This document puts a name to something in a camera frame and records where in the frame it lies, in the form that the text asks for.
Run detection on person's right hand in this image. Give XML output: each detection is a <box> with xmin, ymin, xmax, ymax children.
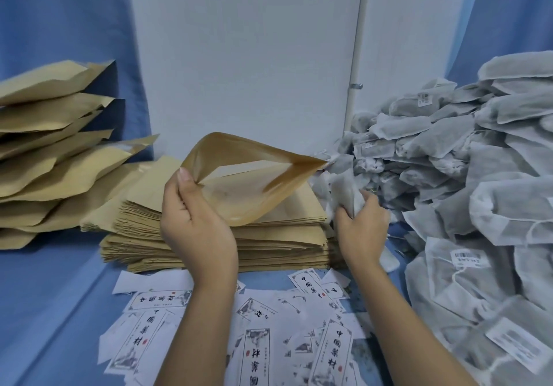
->
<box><xmin>335</xmin><ymin>189</ymin><xmax>392</xmax><ymax>270</ymax></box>

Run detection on white wall pipe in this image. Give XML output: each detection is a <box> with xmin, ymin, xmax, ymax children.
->
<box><xmin>343</xmin><ymin>0</ymin><xmax>373</xmax><ymax>137</ymax></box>

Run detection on person's left forearm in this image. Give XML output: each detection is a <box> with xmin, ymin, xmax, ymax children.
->
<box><xmin>156</xmin><ymin>275</ymin><xmax>240</xmax><ymax>386</ymax></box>

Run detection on person's right forearm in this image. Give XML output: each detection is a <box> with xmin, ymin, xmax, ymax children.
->
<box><xmin>350</xmin><ymin>262</ymin><xmax>471</xmax><ymax>386</ymax></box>

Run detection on pile of filled brown pouches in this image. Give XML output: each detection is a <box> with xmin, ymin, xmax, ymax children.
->
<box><xmin>0</xmin><ymin>59</ymin><xmax>160</xmax><ymax>251</ymax></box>

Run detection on brown paper pouch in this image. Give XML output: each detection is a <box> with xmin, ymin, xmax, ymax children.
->
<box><xmin>179</xmin><ymin>132</ymin><xmax>329</xmax><ymax>228</ymax></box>

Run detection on pile of mesh tea bags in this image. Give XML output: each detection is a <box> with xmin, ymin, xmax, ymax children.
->
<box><xmin>315</xmin><ymin>51</ymin><xmax>553</xmax><ymax>386</ymax></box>

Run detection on stack of flat brown pouches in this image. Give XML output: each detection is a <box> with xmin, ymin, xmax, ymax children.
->
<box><xmin>80</xmin><ymin>155</ymin><xmax>347</xmax><ymax>274</ymax></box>

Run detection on blue curtain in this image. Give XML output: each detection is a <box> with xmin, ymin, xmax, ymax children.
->
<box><xmin>0</xmin><ymin>0</ymin><xmax>155</xmax><ymax>162</ymax></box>
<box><xmin>446</xmin><ymin>0</ymin><xmax>553</xmax><ymax>85</ymax></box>

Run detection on pile of printed white labels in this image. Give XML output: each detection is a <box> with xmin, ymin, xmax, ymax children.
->
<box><xmin>99</xmin><ymin>267</ymin><xmax>382</xmax><ymax>386</ymax></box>

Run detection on blue table cloth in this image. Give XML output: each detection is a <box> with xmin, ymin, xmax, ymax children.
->
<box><xmin>0</xmin><ymin>222</ymin><xmax>416</xmax><ymax>386</ymax></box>

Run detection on white mesh tea bag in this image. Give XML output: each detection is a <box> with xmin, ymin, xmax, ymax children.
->
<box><xmin>320</xmin><ymin>170</ymin><xmax>368</xmax><ymax>220</ymax></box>

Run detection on person's left hand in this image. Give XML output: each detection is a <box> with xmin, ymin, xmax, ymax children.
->
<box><xmin>159</xmin><ymin>167</ymin><xmax>240</xmax><ymax>290</ymax></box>

